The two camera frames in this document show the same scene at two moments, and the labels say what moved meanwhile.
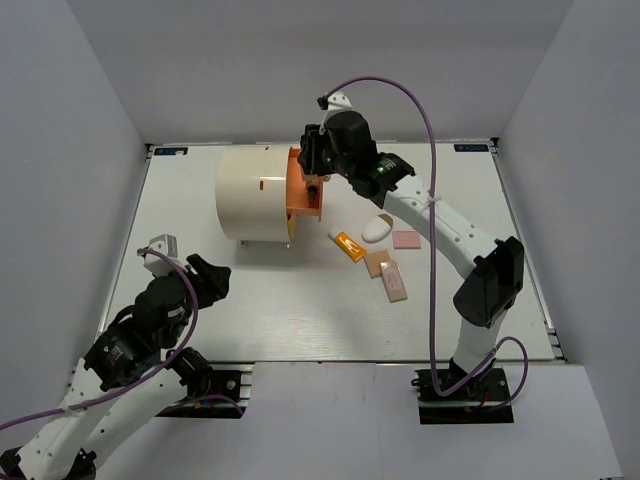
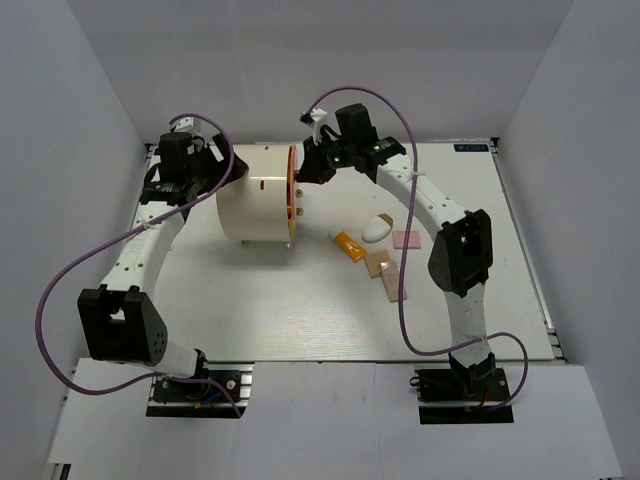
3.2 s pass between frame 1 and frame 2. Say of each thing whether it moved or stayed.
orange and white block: stayed
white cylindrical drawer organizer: stayed
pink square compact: stayed
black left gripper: moved
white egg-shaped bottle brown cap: stayed
